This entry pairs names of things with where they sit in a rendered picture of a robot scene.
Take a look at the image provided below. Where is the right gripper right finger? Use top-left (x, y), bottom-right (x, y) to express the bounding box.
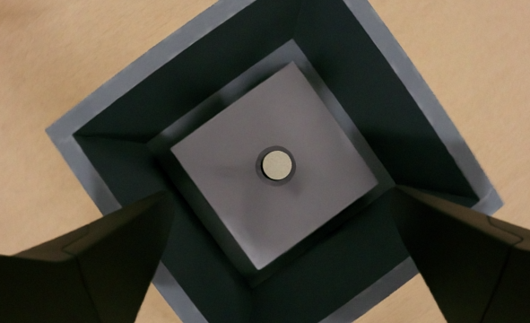
top-left (390, 186), bottom-right (530, 323)

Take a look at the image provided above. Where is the dark grey open square box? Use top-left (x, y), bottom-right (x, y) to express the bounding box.
top-left (45, 0), bottom-right (504, 323)

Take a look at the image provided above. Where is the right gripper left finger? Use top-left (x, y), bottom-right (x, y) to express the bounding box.
top-left (0, 190), bottom-right (174, 323)

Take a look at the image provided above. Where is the grey square plate with hole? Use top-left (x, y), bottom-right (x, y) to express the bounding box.
top-left (170, 61), bottom-right (378, 269)

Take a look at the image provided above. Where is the white cylindrical peg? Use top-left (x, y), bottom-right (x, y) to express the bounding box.
top-left (261, 151), bottom-right (291, 179)

